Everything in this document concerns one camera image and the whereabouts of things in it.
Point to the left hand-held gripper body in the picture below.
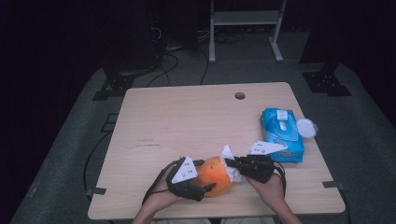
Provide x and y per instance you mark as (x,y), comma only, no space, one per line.
(186,189)

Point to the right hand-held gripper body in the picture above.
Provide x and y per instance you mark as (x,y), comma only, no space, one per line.
(258,169)

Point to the orange round fruit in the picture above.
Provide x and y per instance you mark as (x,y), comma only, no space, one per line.
(214,177)

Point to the white wet wipe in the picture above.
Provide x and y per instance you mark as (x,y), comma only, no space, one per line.
(226,152)

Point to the blue wet wipes pack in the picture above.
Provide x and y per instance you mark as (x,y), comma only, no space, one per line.
(280,137)

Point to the person's right hand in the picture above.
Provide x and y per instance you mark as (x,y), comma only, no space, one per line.
(271,191)

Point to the person's left hand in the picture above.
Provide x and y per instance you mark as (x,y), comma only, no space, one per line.
(162,194)

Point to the gray tape strip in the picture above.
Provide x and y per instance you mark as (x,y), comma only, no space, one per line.
(331,184)
(96,191)

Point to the black stand base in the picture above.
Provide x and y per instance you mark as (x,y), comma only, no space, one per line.
(116,84)
(325,82)

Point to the white metal stand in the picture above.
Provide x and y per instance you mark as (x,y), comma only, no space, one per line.
(212,46)

